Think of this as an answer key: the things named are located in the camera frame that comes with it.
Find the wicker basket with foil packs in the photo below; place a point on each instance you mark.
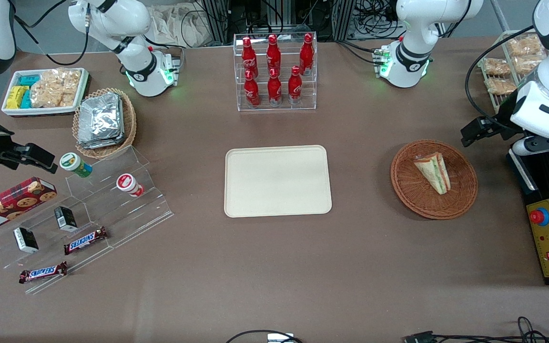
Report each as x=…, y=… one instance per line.
x=129, y=121

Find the red tartan cookie box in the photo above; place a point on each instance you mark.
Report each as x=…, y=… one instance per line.
x=12, y=204

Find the white rectangular snack bin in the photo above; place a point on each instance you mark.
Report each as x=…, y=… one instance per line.
x=81, y=90

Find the yellow snack packet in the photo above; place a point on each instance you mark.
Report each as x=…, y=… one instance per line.
x=16, y=97

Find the beige crumpled cloth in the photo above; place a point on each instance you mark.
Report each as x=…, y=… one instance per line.
x=179, y=26

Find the wrapped bread pack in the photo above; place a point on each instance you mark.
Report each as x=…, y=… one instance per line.
x=500, y=85
x=524, y=46
x=528, y=64
x=496, y=67

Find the clear acrylic stepped rack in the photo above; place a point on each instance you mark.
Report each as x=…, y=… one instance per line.
x=112, y=214

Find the triangular wrapped sandwich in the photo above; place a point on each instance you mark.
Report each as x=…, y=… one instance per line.
x=434, y=172

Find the clear acrylic bottle rack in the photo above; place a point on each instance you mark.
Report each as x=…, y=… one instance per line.
x=284, y=102

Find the Snickers chocolate bar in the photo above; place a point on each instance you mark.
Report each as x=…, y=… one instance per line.
x=86, y=240
x=43, y=272

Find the stack of silver foil packs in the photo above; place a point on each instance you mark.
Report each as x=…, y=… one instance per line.
x=100, y=121

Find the teal snack packet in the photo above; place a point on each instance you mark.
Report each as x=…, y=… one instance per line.
x=29, y=79
x=26, y=99

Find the red cola bottle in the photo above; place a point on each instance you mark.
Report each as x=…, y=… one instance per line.
x=273, y=55
x=275, y=89
x=295, y=87
x=251, y=91
x=249, y=59
x=307, y=55

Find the red white snack can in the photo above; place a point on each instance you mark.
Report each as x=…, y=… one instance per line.
x=129, y=185

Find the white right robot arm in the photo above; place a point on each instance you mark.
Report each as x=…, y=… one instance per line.
x=136, y=28

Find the aluminium frame post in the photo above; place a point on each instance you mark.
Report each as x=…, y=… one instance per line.
x=343, y=19
x=219, y=21

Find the green snack can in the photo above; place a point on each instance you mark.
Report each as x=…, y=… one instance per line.
x=75, y=164

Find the black yellow emergency stop box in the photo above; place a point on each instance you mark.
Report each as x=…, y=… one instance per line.
x=548, y=238

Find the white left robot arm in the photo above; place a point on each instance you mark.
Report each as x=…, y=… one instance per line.
x=412, y=47

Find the clear bag of crackers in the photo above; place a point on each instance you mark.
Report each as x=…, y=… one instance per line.
x=55, y=88

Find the round brown wicker basket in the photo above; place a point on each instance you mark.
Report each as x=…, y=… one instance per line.
x=412, y=190

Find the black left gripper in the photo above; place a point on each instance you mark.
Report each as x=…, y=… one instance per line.
x=502, y=118

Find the small black box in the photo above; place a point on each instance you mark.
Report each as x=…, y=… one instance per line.
x=25, y=239
x=66, y=219

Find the beige plastic tray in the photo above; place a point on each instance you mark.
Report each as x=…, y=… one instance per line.
x=278, y=181

